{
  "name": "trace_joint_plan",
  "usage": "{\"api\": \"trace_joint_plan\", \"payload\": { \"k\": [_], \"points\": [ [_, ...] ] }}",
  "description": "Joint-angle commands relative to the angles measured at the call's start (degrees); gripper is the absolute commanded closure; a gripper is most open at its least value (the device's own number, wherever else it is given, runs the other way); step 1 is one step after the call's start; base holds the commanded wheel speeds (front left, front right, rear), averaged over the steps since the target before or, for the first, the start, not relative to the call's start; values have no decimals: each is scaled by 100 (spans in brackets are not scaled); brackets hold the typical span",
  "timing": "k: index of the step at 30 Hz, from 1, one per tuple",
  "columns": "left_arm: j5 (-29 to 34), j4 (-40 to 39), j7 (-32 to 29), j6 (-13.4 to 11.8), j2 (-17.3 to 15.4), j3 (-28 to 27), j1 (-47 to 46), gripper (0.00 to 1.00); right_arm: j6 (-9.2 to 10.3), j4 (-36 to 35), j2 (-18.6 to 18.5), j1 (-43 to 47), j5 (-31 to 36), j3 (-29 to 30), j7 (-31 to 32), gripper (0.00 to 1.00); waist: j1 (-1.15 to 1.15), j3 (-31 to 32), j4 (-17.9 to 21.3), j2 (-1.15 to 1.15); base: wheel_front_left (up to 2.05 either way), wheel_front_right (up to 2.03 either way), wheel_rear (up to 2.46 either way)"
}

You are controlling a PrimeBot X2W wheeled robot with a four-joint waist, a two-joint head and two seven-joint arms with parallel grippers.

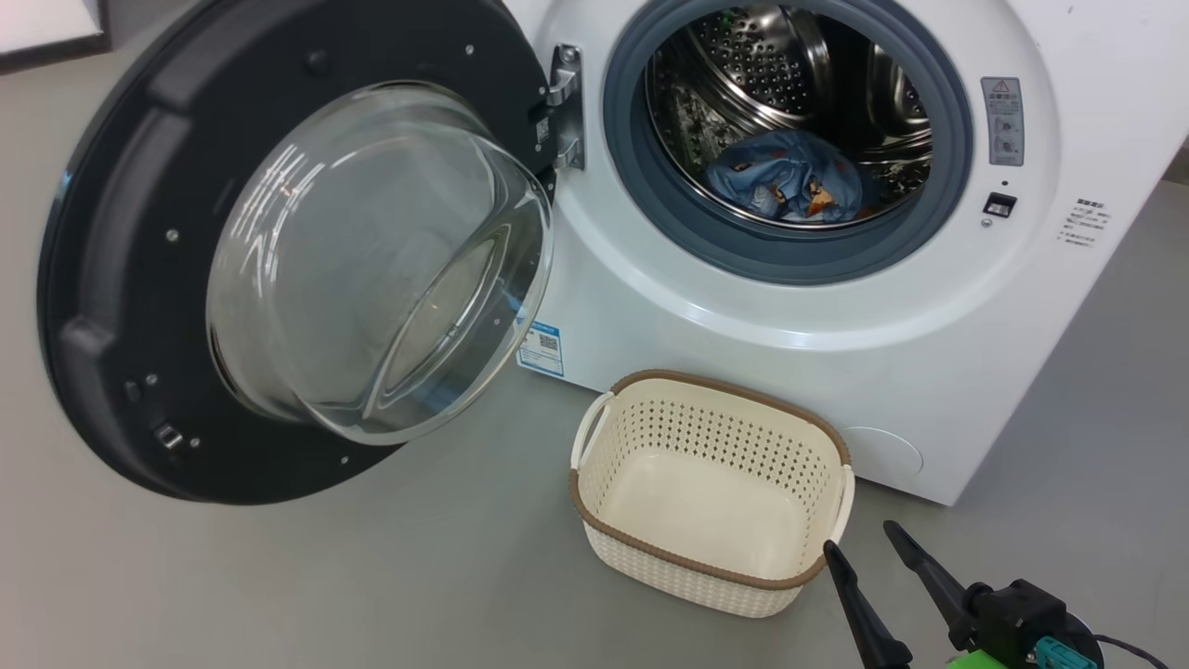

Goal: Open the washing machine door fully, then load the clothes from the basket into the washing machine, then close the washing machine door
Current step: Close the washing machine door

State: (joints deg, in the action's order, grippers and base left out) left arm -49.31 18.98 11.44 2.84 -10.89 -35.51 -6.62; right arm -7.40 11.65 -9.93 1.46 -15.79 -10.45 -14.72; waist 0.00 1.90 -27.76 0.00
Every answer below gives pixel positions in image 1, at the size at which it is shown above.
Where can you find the black round glass washer door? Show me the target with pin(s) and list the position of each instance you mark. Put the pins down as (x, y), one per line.
(139, 232)

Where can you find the round white drain filter cover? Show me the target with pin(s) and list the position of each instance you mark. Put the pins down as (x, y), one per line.
(882, 452)

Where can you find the cream perforated laundry basket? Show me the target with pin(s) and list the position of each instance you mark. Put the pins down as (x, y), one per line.
(706, 502)

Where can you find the small printed text sticker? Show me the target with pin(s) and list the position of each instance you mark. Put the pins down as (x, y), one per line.
(1084, 223)

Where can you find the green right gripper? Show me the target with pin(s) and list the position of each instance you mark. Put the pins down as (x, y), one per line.
(975, 662)

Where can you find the metal washing machine door hinge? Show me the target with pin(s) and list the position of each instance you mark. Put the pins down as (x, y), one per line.
(565, 93)

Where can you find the white board with dark edge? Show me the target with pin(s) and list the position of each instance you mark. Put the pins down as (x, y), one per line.
(46, 23)

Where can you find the blue cartoon print garment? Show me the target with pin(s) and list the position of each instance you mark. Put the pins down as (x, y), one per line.
(827, 186)

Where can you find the blue energy label sticker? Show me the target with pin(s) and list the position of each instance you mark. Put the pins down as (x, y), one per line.
(541, 348)

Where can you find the white front-load washing machine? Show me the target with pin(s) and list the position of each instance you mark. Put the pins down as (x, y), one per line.
(743, 334)

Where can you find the grey warning sticker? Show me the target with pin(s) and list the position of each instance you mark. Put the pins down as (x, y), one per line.
(1003, 121)

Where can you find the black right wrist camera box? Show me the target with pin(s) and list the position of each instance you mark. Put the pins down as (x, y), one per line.
(1022, 618)

